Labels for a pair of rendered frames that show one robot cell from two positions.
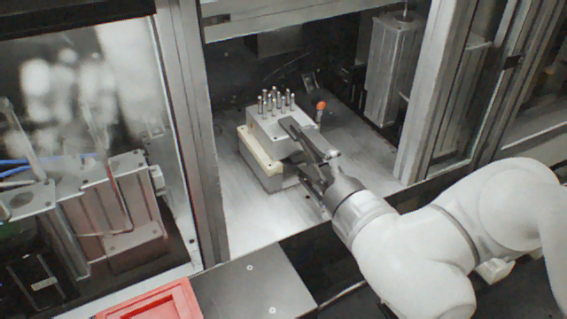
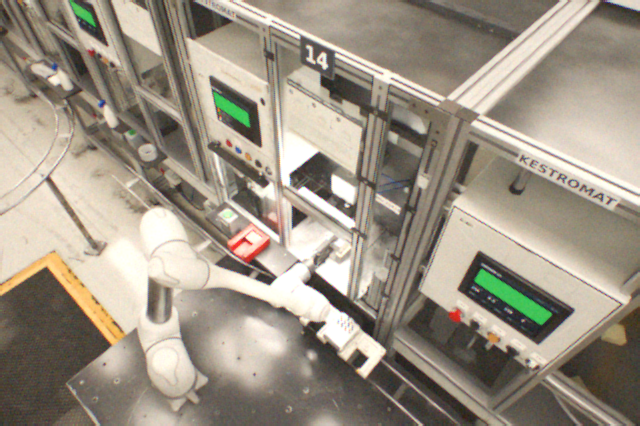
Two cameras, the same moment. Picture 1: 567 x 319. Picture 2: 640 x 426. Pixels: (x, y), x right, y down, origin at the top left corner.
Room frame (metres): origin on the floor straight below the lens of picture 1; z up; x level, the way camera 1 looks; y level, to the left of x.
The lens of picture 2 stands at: (0.14, -1.04, 2.63)
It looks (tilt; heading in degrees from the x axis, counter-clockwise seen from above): 51 degrees down; 70
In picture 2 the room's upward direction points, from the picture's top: straight up
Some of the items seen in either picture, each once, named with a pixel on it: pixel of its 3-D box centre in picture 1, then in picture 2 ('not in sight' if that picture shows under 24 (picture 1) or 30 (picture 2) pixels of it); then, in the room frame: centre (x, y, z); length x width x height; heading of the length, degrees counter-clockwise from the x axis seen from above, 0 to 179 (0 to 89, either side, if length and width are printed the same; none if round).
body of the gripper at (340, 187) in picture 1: (337, 190); (311, 263); (0.49, -0.09, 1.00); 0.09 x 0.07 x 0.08; 28
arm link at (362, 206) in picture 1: (363, 221); (300, 273); (0.42, -0.12, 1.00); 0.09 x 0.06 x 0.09; 118
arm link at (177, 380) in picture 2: not in sight; (169, 367); (-0.20, -0.27, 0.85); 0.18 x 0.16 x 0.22; 98
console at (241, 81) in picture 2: not in sight; (256, 101); (0.41, 0.34, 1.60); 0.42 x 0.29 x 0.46; 118
